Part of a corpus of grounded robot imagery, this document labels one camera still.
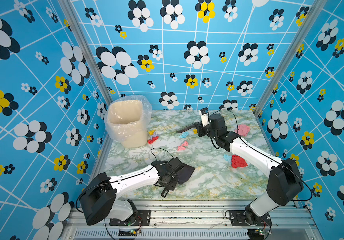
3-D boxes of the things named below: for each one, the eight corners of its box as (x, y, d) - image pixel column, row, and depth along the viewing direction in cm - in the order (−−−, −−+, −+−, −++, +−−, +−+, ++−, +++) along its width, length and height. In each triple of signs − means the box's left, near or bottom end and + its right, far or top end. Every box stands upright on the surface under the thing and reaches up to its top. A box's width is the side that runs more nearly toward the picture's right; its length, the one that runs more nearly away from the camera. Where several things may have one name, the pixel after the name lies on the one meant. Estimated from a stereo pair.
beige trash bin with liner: (115, 155, 99) (98, 129, 77) (124, 123, 117) (112, 95, 95) (151, 154, 99) (144, 129, 77) (155, 123, 117) (150, 95, 95)
